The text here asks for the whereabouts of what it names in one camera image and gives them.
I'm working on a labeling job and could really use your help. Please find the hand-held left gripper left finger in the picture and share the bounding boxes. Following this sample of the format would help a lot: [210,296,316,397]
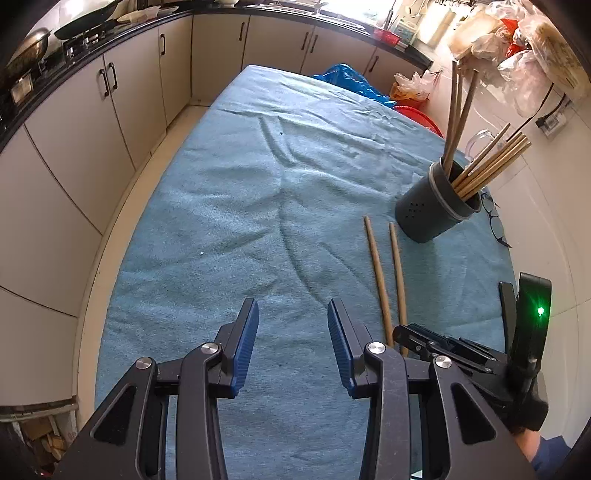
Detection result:
[53,298,260,480]

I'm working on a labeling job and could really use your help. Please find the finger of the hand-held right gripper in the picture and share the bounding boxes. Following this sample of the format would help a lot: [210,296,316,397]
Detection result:
[392,324,509,385]
[499,281,518,357]

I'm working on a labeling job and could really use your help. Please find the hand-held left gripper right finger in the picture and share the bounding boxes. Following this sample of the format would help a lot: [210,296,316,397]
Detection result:
[327,299,539,480]

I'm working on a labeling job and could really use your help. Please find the brown wooden chopstick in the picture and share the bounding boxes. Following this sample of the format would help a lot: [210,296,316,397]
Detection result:
[389,222,410,357]
[364,215,394,348]

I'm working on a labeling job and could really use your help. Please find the black perforated utensil holder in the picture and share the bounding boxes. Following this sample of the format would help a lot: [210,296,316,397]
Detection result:
[394,159,484,243]

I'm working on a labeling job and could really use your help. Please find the bundle of chopsticks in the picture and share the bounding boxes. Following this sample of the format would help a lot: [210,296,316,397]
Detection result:
[442,61,533,202]

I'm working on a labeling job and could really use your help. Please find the person's right forearm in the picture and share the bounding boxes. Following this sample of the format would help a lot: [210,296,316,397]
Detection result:
[515,427,585,480]

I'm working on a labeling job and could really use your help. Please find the dark framed eyeglasses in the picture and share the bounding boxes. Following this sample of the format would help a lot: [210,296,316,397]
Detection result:
[480,191,512,248]

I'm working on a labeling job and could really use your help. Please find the blue terry cloth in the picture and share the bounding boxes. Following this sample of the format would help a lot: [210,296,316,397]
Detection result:
[95,65,516,480]

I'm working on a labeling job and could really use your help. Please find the clear glass mug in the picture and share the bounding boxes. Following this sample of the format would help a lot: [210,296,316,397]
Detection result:
[464,129,498,163]

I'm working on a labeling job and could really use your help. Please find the red plastic basin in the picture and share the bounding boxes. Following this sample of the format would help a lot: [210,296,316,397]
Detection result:
[392,104,445,139]

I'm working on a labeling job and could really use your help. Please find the metal strip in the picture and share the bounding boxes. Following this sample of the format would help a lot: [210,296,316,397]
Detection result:
[0,401,78,424]

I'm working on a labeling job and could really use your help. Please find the brown cardboard boxes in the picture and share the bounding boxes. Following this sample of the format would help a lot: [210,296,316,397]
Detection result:
[21,415,78,469]

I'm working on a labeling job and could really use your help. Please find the clear bag with orange contents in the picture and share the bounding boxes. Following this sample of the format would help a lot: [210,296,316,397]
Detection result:
[392,71,437,101]

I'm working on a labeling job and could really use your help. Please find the heap of crumpled plastic bags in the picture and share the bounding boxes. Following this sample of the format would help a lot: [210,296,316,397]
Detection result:
[448,0,555,117]

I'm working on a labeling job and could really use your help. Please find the woven sack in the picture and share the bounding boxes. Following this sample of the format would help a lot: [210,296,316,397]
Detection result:
[526,18,591,101]

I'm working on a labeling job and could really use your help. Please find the beige kitchen cabinets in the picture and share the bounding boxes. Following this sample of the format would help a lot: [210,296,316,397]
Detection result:
[0,11,432,409]

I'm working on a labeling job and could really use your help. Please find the blue plastic bag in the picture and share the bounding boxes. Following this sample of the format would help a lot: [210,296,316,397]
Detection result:
[311,63,398,109]

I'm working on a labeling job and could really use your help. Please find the white paper roll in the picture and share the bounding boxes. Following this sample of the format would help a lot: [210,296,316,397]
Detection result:
[418,4,456,47]

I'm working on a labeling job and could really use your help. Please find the red box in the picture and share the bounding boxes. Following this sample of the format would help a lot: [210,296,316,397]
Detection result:
[372,28,402,47]

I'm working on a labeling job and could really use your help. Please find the black kitchen countertop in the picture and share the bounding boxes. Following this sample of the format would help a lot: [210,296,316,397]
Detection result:
[0,0,435,151]

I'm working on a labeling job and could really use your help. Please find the gas stove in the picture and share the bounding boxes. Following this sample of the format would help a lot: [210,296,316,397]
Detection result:
[61,22,118,58]

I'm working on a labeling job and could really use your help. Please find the black wok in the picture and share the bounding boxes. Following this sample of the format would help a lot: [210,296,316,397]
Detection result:
[54,0,124,41]

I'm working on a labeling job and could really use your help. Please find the metal pot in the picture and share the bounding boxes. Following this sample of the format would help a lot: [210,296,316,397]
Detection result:
[4,28,52,80]

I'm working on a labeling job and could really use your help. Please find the black wall power adapter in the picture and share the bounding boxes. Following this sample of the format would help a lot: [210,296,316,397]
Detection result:
[536,104,572,137]

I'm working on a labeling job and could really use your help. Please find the black power cable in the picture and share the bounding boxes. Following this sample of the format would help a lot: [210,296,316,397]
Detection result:
[509,83,556,136]

